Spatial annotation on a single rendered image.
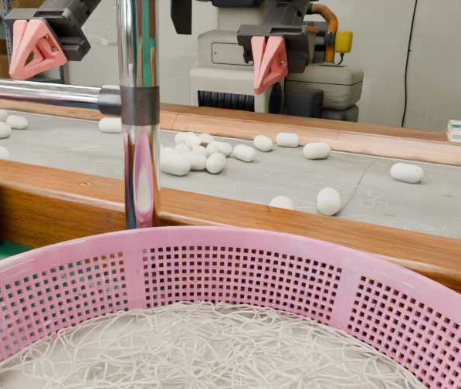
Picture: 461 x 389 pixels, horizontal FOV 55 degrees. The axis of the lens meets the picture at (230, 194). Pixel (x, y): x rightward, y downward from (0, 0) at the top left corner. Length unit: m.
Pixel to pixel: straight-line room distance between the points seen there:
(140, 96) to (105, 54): 2.99
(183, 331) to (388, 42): 2.35
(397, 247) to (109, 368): 0.17
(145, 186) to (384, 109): 2.31
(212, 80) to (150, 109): 0.93
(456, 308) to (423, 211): 0.21
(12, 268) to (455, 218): 0.34
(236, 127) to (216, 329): 0.46
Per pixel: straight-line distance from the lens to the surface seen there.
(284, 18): 0.70
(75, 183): 0.37
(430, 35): 2.51
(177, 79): 2.94
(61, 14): 0.67
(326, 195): 0.38
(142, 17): 0.26
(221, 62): 1.23
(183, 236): 0.27
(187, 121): 0.70
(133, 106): 0.26
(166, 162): 0.47
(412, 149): 0.62
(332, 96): 1.39
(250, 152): 0.52
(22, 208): 0.38
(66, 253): 0.26
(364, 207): 0.42
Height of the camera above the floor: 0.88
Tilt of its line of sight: 19 degrees down
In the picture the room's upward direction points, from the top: 2 degrees clockwise
